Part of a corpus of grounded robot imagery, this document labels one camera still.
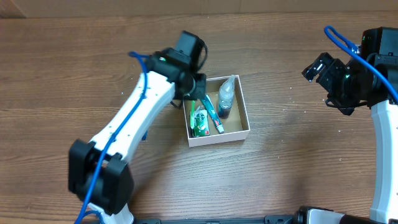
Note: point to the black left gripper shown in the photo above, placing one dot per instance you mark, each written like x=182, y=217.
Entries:
x=199, y=88

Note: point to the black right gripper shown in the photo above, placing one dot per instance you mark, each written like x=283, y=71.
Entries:
x=325, y=73

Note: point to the green white toothbrush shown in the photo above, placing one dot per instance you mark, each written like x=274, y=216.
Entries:
x=192, y=115

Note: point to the clear bottle with dark liquid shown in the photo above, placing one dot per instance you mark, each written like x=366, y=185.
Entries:
x=226, y=97

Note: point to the green Dettol soap bar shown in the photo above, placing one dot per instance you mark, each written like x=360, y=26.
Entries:
x=201, y=123

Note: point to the Colgate toothpaste tube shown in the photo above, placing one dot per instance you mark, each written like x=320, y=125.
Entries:
x=206, y=102

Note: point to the blue disposable razor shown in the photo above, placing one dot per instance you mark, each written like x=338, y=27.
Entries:
x=144, y=136

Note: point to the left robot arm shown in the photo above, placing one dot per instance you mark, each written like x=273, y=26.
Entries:
x=98, y=170

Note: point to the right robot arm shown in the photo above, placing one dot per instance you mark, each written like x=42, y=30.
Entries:
x=384, y=115

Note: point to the white cardboard box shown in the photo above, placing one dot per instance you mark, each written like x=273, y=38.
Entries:
x=236, y=126

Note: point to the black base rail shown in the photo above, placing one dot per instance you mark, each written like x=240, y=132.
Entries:
x=268, y=219

